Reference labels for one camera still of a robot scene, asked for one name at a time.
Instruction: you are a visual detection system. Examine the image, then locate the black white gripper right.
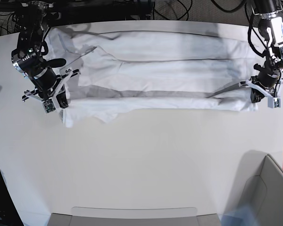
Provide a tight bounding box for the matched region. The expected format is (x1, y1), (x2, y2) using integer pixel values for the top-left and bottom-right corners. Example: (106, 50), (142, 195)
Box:
(22, 58), (73, 109)

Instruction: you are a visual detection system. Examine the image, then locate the black white gripper left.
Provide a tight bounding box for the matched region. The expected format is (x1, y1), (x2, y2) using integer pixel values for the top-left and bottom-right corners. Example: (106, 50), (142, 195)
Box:
(238, 64), (283, 104)

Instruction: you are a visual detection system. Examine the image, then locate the white T-shirt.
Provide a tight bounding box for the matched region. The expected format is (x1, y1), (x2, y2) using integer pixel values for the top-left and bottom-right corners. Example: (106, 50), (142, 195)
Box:
(46, 28), (258, 128)

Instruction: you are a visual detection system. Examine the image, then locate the grey cardboard box right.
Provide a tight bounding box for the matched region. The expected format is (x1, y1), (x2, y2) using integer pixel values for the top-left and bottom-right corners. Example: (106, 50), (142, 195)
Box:
(238, 155), (283, 226)

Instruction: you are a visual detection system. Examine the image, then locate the grey bin bottom edge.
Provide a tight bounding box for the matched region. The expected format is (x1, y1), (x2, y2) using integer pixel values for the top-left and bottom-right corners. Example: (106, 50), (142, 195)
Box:
(48, 207), (221, 226)

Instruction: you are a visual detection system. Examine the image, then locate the blue cloth bottom right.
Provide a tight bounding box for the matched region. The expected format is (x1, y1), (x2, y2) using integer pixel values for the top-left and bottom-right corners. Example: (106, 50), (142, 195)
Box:
(220, 204), (256, 226)

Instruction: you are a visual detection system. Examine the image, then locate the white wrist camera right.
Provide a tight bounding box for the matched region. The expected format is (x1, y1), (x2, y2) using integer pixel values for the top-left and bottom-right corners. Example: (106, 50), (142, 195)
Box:
(42, 99), (56, 113)

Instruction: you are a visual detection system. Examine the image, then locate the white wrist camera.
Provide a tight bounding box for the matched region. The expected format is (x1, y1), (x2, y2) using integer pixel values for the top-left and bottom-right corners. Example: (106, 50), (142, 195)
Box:
(267, 97), (281, 109)
(42, 99), (56, 113)

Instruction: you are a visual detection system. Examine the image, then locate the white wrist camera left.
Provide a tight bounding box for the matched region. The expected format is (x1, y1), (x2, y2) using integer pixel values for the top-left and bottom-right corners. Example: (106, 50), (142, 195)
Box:
(267, 97), (281, 109)

